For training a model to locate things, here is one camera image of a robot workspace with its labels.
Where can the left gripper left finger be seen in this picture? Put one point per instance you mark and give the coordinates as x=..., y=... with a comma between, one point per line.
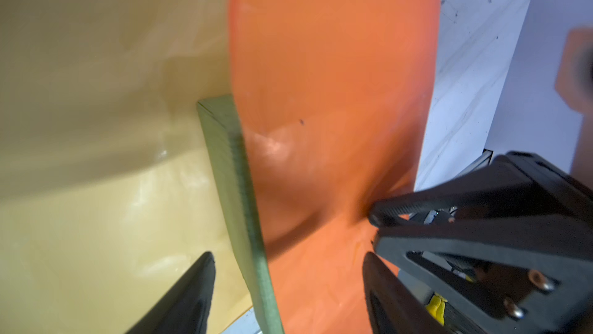
x=186, y=306

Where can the green gift box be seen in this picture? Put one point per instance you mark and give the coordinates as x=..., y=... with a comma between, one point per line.
x=227, y=153

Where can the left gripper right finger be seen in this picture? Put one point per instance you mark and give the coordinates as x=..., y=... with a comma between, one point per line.
x=391, y=307

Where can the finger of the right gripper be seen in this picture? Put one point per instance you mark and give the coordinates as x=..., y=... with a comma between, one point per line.
x=514, y=185
x=507, y=275

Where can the yellow orange wrapping paper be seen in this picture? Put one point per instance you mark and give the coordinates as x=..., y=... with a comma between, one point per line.
x=107, y=190

